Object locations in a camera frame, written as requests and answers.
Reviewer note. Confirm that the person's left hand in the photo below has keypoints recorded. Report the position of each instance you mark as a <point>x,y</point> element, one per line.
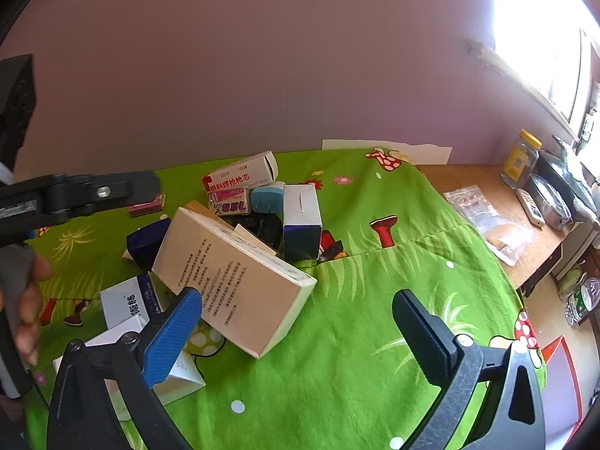
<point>30,314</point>

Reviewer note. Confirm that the clear water bottle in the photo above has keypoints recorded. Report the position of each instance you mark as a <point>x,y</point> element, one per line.
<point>583,300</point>

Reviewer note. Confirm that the green mushroom printed blanket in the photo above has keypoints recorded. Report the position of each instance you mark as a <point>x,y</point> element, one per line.
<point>365,290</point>

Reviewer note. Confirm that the metal pot with lid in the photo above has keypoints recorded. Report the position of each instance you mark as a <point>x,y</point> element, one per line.
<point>551,204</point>

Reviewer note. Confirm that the plain white box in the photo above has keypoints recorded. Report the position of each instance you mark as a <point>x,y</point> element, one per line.
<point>185,377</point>

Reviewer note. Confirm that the teal round case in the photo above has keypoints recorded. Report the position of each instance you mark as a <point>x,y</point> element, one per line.
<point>266,199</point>

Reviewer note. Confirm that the small pink and white box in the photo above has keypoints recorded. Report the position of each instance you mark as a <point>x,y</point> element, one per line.
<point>229,204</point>

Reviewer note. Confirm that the black wok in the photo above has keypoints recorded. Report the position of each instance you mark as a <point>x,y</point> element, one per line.
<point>569,173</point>

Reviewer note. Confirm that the black round object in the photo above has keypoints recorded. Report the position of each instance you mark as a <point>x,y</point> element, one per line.
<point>265,234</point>

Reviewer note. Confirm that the blue and white carton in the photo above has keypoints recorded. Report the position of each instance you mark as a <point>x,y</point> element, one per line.
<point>302,215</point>

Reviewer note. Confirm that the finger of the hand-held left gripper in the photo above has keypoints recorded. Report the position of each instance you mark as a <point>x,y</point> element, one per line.
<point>93,192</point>

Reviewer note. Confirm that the wooden windowsill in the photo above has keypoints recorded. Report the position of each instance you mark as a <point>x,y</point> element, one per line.
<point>525,84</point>

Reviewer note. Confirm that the wooden desk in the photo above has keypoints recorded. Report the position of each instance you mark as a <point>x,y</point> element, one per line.
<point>473,178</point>

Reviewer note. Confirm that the clear plastic bag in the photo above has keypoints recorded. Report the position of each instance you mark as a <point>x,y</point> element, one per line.
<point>487,222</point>

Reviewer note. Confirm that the white box with blue stripe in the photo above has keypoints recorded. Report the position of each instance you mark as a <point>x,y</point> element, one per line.
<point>126,302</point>

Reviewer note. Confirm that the clear jar with yellow lid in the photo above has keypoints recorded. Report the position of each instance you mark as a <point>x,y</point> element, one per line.
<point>519,159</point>

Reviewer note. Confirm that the dark blue box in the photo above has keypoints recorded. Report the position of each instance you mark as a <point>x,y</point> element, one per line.
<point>145,243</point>

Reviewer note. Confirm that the white paper on wall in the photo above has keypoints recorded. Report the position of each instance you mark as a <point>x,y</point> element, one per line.
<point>398,150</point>

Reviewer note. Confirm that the large white printed box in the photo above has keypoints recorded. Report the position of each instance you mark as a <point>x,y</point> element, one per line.
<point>225,272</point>

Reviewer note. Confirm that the red storage box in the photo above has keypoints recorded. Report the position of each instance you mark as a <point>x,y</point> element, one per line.
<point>562,375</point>

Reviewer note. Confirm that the white remote control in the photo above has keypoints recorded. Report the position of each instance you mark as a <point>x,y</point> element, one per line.
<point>530,206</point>

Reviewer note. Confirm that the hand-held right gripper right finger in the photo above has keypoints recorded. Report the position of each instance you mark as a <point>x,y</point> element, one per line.
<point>424,333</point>

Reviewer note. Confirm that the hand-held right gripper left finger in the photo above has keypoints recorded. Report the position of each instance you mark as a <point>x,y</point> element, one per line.
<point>169,337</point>

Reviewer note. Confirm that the white box with red label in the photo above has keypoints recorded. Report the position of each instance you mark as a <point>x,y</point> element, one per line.
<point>243,171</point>

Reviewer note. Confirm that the window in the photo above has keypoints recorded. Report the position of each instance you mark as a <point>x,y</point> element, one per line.
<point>539,23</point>

